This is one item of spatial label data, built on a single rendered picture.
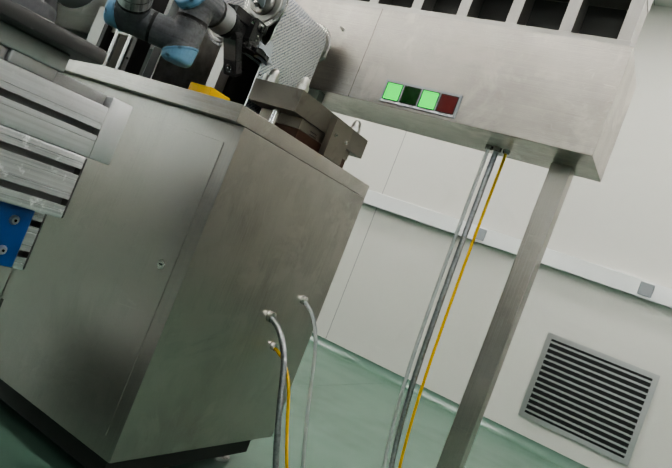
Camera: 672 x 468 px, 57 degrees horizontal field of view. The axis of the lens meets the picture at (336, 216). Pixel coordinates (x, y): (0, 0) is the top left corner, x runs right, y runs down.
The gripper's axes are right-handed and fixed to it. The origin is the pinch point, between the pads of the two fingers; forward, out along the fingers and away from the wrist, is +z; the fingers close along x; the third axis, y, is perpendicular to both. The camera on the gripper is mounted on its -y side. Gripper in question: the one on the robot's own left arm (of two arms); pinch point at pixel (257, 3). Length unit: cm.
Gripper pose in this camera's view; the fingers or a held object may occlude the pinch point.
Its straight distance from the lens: 180.3
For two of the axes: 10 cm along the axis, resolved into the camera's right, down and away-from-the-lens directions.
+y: 5.7, -5.7, 5.9
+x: -8.2, -3.0, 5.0
